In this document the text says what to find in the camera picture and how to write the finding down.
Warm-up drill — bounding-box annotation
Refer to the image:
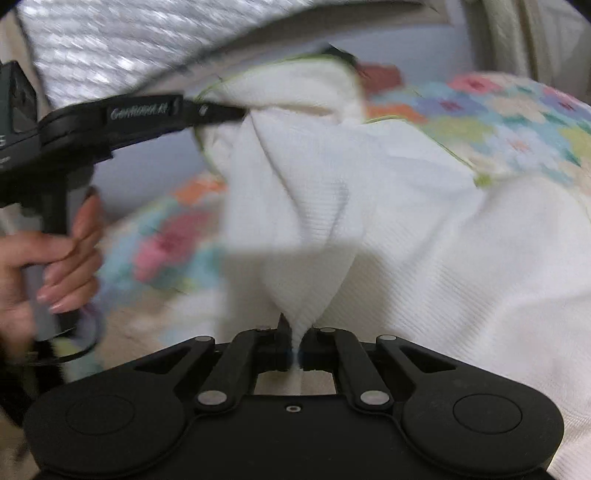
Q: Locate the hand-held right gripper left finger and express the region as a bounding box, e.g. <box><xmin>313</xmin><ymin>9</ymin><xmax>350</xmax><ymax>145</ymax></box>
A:
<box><xmin>134</xmin><ymin>313</ymin><xmax>293</xmax><ymax>414</ymax></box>

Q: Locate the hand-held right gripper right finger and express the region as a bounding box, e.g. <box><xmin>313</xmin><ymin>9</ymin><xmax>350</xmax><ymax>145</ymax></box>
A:
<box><xmin>300</xmin><ymin>327</ymin><xmax>457</xmax><ymax>411</ymax></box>

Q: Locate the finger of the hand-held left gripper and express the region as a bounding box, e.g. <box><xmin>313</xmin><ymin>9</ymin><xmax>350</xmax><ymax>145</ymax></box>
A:
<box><xmin>181</xmin><ymin>96</ymin><xmax>246</xmax><ymax>126</ymax></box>

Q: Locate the white garment with green trim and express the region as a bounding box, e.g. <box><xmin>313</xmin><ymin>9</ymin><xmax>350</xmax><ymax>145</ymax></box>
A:
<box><xmin>193</xmin><ymin>54</ymin><xmax>591</xmax><ymax>480</ymax></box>

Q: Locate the person's left hand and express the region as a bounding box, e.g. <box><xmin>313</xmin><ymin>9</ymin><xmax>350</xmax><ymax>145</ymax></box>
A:
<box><xmin>0</xmin><ymin>186</ymin><xmax>105</xmax><ymax>352</ymax></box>

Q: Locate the silver quilted sheet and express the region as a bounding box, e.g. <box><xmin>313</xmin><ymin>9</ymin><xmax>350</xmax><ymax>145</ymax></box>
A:
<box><xmin>16</xmin><ymin>0</ymin><xmax>428</xmax><ymax>108</ymax></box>

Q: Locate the reddish brown cushion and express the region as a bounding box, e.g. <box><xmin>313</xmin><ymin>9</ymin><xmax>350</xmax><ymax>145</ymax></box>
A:
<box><xmin>356</xmin><ymin>64</ymin><xmax>406</xmax><ymax>94</ymax></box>

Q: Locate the floral blanket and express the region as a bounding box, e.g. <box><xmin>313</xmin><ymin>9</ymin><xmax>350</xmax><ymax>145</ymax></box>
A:
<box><xmin>91</xmin><ymin>70</ymin><xmax>591</xmax><ymax>324</ymax></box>

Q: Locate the cream curtain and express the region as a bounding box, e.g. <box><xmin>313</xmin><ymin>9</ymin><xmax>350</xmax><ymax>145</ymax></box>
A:
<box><xmin>464</xmin><ymin>0</ymin><xmax>591</xmax><ymax>89</ymax></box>

